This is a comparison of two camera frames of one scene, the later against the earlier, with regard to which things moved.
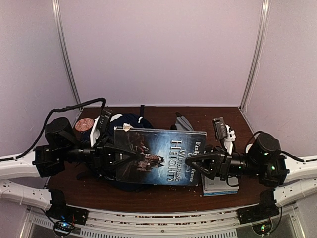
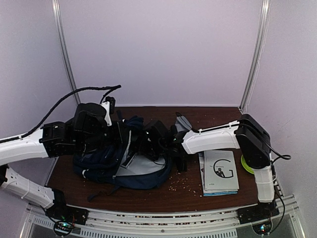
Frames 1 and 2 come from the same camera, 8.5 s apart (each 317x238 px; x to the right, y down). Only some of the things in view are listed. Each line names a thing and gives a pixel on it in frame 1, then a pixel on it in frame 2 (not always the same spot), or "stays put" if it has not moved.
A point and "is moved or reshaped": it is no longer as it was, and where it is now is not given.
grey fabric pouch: [182, 123] stays put
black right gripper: [219, 166] -> [143, 151]
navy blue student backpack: [107, 132] is moved or reshaped
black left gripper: [103, 155] -> [119, 135]
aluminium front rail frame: [286, 222] stays put
